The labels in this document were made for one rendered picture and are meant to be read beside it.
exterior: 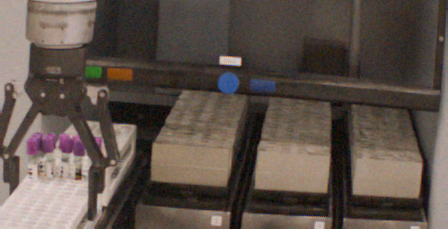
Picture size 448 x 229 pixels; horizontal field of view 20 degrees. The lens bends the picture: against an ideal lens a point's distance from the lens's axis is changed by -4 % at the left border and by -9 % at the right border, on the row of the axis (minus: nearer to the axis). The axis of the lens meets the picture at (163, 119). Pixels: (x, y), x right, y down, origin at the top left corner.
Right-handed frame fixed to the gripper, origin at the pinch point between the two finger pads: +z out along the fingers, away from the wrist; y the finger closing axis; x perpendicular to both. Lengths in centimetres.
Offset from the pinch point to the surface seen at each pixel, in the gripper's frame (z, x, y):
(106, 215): 4.5, 9.5, 5.8
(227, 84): -12.1, 23.6, 20.0
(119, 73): -12.2, 24.5, 4.5
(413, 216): 4, 19, 50
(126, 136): -0.6, 35.0, 4.6
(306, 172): 0.4, 25.9, 32.7
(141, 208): 5.6, 18.2, 9.5
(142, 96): 4, 87, 0
